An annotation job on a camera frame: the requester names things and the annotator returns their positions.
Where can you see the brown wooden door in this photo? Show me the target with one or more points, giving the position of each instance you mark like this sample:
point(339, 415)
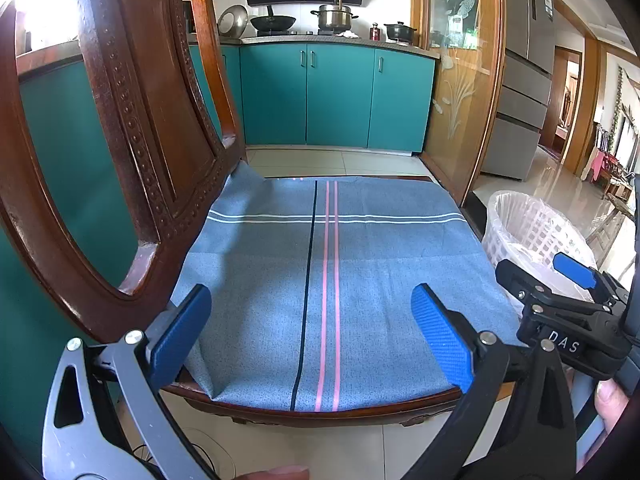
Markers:
point(557, 100)

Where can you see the black wok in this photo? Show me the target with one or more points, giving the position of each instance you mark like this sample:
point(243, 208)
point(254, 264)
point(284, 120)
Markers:
point(272, 22)

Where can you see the steel cooking pot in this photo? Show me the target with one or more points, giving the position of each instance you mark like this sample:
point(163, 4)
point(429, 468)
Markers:
point(335, 17)

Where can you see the blue striped seat cloth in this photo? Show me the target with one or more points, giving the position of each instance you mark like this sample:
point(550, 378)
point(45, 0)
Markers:
point(380, 270)

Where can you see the red jar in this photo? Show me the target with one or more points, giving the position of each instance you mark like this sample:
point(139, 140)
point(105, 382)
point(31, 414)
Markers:
point(375, 32)

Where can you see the black clay pot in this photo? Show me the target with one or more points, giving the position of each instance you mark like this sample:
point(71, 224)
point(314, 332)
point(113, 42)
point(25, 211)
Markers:
point(400, 32)

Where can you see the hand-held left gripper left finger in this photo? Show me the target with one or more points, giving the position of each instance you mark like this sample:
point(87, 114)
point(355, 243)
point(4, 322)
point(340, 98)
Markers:
point(182, 335)

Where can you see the wooden bench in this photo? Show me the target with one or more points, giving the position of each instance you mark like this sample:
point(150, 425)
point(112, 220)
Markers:
point(617, 192)

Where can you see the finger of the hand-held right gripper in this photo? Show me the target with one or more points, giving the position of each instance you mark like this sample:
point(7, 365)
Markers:
point(515, 280)
point(575, 270)

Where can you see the black air fryer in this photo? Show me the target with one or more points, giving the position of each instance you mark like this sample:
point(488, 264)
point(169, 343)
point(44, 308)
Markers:
point(189, 17)

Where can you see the carved wooden chair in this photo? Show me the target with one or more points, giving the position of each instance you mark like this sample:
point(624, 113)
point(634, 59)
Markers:
point(140, 85)

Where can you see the wooden framed glass door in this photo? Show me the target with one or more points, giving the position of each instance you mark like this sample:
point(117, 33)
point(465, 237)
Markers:
point(455, 110)

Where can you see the person's left hand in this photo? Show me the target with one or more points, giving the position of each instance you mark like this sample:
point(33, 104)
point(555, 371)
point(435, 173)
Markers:
point(280, 475)

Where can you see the steel pan lid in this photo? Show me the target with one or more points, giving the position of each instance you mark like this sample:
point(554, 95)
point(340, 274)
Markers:
point(232, 20)

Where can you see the pink hanging garment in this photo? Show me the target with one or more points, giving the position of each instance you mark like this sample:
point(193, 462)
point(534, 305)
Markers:
point(598, 166)

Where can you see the person's right hand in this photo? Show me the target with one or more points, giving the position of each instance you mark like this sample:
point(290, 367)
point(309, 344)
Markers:
point(612, 405)

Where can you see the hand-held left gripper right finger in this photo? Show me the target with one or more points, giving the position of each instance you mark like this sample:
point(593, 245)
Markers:
point(442, 335)

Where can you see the gas stove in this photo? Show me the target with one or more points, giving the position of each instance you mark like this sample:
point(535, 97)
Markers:
point(300, 33)

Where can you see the grey refrigerator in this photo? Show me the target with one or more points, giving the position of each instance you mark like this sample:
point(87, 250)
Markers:
point(525, 75)

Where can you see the green vine garland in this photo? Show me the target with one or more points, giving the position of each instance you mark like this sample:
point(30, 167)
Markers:
point(617, 105)

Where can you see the white plastic lattice basket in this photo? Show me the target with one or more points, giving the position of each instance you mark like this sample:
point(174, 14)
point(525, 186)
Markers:
point(500, 245)

